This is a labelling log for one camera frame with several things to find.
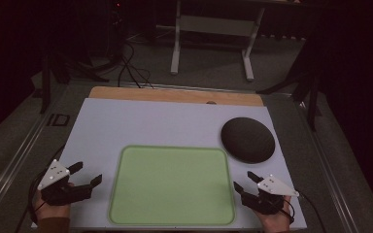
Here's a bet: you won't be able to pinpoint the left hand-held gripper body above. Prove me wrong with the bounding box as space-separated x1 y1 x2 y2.
37 158 94 207

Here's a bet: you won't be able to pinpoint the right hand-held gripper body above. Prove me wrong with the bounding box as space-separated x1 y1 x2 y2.
240 174 300 216

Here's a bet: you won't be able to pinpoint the person's right hand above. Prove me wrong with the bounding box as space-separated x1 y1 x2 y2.
254 195 293 233

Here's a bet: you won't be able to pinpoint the person's left hand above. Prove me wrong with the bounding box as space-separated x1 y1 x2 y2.
33 183 76 222

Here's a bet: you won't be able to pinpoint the dark round plate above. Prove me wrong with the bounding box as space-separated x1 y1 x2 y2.
220 116 276 164

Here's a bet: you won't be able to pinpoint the green rectangular tray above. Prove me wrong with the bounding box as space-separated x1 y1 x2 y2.
108 145 236 227

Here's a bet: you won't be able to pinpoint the white table mat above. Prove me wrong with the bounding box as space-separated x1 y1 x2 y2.
30 97 308 231

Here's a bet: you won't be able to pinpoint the black tripod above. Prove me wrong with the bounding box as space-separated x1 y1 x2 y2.
256 42 325 132

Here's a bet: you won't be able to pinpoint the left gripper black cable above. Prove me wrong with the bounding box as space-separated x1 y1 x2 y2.
14 145 66 233

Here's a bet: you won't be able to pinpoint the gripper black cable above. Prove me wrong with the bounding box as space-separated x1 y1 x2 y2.
282 189 328 233
14 145 66 233

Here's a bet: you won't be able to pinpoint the metal floor rail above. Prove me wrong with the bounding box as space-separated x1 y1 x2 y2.
298 101 361 233
0 111 52 225

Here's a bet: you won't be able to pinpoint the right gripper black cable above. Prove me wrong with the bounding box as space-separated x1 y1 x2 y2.
282 189 328 233

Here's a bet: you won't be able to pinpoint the black floor bracket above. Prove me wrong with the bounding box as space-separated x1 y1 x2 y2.
47 113 71 128

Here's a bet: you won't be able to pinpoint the black floor cables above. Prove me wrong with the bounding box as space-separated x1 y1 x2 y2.
118 42 154 89

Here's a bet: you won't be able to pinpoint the white metal table frame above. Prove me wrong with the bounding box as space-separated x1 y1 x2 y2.
170 0 266 82

